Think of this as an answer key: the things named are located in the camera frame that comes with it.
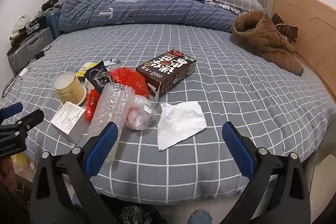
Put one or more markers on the black bundle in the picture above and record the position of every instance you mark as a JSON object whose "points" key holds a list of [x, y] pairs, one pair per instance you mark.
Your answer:
{"points": [[50, 3]]}

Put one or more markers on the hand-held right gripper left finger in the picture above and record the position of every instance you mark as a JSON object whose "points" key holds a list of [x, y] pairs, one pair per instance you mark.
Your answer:
{"points": [[105, 142]]}

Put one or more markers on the silver suitcase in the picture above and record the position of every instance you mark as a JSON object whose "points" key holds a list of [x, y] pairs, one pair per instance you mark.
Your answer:
{"points": [[29, 45]]}

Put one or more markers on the yellow plastic bag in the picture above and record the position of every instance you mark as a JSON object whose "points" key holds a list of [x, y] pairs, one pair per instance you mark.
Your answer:
{"points": [[21, 163]]}

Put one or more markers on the red plastic bag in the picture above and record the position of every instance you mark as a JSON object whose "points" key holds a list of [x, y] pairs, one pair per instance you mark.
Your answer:
{"points": [[128, 79]]}

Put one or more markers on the white tissue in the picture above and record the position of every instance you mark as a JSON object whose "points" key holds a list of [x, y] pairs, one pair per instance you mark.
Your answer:
{"points": [[178, 124]]}

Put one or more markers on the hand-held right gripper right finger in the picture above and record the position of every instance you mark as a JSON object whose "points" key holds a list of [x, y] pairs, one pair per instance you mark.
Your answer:
{"points": [[236, 145]]}

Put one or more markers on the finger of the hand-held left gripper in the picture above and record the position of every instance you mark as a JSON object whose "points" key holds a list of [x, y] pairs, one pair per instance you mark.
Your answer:
{"points": [[11, 109], [29, 118]]}

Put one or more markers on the black trash bag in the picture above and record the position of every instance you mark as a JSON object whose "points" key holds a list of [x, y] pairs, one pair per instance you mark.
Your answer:
{"points": [[134, 214]]}

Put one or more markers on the red black snack packet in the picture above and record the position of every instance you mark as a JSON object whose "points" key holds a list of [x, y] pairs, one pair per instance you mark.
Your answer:
{"points": [[168, 69]]}

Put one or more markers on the silver wrapper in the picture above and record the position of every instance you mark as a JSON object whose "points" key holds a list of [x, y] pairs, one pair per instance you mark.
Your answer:
{"points": [[113, 61]]}

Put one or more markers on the white bundle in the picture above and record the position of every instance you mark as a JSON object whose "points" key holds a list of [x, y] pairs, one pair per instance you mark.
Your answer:
{"points": [[22, 22]]}

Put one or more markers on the blue fuzzy slipper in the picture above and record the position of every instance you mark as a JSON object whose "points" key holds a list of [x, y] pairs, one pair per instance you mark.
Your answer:
{"points": [[199, 216]]}

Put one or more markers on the blue white striped cloth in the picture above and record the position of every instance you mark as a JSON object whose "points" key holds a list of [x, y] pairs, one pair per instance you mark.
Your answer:
{"points": [[228, 8]]}

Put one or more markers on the dark brown patterned cloth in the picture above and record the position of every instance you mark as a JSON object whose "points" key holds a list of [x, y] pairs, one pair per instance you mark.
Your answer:
{"points": [[286, 29]]}

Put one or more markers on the bed with grey checked sheet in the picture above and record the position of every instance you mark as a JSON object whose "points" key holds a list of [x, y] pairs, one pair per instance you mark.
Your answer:
{"points": [[210, 82]]}

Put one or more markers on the wooden headboard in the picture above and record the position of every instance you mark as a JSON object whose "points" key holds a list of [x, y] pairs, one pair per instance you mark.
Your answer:
{"points": [[315, 29]]}

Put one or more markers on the small white box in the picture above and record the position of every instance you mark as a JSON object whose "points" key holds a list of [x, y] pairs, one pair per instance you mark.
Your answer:
{"points": [[68, 119]]}

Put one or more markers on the clear bubble wrap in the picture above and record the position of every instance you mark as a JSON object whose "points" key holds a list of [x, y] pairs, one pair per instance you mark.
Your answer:
{"points": [[110, 103]]}

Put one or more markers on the brown fleece garment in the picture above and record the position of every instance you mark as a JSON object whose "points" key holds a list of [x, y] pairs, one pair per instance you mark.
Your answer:
{"points": [[265, 40]]}

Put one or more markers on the clear plastic bag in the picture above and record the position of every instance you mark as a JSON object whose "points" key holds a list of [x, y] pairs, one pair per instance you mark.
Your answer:
{"points": [[139, 113]]}

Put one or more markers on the beige paper cup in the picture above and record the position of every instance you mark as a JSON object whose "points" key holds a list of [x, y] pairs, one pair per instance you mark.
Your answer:
{"points": [[71, 90]]}

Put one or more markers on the blue striped duvet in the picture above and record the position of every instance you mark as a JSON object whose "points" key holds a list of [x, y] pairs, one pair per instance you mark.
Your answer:
{"points": [[157, 8]]}

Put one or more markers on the yellow white snack packet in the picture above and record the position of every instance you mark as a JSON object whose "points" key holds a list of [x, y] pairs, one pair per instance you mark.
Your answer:
{"points": [[88, 66]]}

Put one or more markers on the pile of dark items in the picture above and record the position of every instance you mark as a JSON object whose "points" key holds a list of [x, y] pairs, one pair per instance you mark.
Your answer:
{"points": [[34, 26]]}

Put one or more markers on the black power adapter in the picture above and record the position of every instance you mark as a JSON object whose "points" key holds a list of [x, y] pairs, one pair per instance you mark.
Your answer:
{"points": [[39, 54]]}

